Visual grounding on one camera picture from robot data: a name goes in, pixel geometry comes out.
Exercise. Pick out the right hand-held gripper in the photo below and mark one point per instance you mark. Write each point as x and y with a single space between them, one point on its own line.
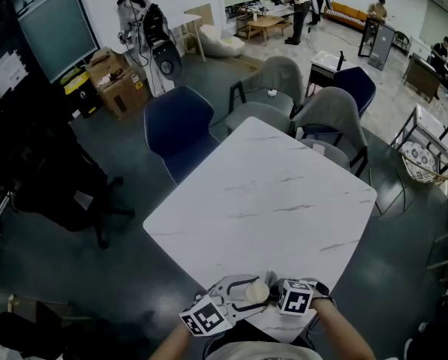
295 298

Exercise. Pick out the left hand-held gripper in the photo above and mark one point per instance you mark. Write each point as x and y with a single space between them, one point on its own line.
206 317

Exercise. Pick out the grey cloth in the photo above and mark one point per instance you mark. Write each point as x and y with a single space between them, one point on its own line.
270 278

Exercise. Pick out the person's right forearm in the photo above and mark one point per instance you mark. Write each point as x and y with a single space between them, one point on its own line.
343 332

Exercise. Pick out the person's left forearm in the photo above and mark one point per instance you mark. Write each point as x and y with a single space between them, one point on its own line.
169 343

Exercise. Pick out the person's dark trousers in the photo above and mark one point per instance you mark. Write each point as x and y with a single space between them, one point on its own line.
223 338

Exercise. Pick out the black wristband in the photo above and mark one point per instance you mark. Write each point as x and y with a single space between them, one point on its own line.
326 293

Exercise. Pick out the person's white printed t-shirt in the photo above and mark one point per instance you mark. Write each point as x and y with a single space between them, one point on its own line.
263 353

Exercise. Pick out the small white box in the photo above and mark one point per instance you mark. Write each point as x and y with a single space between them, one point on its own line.
318 149

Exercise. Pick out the dark blue chair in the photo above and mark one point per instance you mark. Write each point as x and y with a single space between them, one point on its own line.
356 85
180 126

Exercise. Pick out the grey upholstered chair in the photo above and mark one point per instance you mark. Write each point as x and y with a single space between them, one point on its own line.
334 114
278 75

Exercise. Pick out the small white adapter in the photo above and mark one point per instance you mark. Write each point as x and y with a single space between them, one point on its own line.
271 93

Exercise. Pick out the black faucet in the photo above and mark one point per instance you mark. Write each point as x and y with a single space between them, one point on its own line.
341 59
444 132

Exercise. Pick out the brown cardboard box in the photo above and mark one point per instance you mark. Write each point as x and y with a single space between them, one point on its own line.
120 88

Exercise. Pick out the yellow and black bin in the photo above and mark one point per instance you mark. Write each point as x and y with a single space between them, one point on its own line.
83 95

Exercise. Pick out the white beanbag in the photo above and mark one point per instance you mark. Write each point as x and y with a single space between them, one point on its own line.
221 43

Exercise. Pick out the brown wooden cabinet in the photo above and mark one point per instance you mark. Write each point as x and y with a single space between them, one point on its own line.
422 75

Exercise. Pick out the grey glass door cabinet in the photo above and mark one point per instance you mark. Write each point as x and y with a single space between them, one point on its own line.
382 45

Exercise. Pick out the wooden coffee table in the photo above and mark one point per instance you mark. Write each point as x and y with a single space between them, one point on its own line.
266 21

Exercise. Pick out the dark rattan chair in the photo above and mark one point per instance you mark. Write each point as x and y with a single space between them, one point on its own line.
400 39

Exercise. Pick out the black backpack rig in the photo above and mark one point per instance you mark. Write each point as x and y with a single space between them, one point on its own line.
156 24

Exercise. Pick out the white desk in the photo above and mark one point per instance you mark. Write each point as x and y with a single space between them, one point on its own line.
184 18

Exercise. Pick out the light wooden board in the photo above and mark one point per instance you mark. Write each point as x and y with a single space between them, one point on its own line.
201 13

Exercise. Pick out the orange sofa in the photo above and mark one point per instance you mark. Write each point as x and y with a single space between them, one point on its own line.
345 12

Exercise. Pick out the frosted glass panel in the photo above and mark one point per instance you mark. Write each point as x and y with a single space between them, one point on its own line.
56 34

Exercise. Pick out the white paper notice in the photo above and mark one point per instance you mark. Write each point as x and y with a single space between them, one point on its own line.
8 74

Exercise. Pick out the black metal frame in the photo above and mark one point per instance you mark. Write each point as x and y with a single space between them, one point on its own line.
361 38

